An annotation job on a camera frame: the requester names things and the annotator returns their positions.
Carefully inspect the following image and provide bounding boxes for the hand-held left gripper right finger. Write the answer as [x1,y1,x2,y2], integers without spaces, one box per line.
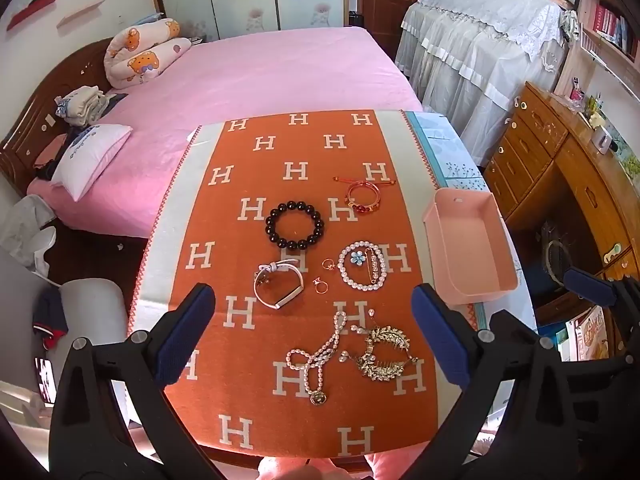
[400,282,608,480]

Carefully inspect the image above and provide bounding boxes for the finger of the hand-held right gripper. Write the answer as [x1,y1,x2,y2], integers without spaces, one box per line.
[563,267,640,358]
[570,355,640,443]

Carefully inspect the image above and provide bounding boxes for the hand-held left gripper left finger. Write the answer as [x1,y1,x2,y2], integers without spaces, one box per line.
[48,282,236,480]

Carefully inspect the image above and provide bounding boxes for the rhinestone hair comb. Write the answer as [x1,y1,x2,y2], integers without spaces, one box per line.
[340,310,420,383]

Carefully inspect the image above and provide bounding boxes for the pink plastic tray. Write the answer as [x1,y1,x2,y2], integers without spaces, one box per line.
[422,188,519,306]

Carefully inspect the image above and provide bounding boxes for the pearl necklace with pendant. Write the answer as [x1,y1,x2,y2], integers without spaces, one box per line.
[285,310,351,407]

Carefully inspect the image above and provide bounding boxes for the white smart band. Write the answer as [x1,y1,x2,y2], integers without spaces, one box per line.
[254,259,305,309]

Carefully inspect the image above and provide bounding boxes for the white pearl bracelet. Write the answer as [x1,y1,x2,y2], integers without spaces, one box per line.
[337,241,386,291]

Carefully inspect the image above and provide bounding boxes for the black bead bracelet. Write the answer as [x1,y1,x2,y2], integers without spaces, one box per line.
[265,201,325,251]

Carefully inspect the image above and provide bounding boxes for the colourful magazine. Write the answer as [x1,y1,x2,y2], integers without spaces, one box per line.
[565,305,611,361]

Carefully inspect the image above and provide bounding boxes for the white round container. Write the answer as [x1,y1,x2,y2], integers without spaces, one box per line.
[57,279,126,346]

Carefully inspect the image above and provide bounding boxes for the wooden desk with drawers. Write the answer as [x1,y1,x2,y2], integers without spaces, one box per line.
[482,81,640,281]

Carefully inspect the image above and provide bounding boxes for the navy and red garment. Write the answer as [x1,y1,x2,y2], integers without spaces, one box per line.
[32,287,68,351]

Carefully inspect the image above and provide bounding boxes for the small screen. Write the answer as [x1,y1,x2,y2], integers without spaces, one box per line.
[34,357,56,406]

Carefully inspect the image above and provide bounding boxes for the crumpled white cloth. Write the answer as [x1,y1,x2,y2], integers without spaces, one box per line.
[0,195,58,276]

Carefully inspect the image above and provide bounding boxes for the white pillow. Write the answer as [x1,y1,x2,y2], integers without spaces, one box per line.
[51,124,134,202]

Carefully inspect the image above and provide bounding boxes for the orange letter-print blanket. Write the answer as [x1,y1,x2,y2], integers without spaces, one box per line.
[126,109,488,466]

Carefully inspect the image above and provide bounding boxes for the pile of dark clothes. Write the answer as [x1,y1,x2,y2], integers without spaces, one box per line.
[34,130,81,181]

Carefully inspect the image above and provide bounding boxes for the wooden bookshelf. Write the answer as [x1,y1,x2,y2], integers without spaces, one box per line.
[552,0,640,106]

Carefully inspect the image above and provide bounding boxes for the folded beige clothes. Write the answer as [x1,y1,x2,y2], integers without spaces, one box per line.
[55,86,110,128]

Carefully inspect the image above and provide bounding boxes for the white lace furniture cover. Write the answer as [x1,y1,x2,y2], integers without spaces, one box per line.
[395,0,568,166]

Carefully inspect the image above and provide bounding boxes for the wooden headboard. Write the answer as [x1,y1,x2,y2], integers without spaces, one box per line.
[0,37,118,196]

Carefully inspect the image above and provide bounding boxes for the row of books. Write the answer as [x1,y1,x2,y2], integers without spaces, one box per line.
[591,2,638,56]

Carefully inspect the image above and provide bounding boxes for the pink bed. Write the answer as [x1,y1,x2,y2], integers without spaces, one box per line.
[27,26,426,238]

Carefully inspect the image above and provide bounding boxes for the rolled bear-print quilt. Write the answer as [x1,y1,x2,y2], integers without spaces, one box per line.
[104,18,193,89]

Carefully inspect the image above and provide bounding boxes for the wire fan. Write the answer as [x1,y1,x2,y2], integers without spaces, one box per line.
[542,237,576,286]

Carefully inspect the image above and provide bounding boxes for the beige wall shelf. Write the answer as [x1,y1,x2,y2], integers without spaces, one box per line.
[56,1,106,30]

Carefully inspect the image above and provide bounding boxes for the red wall shelf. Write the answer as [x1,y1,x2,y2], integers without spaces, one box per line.
[6,0,65,31]

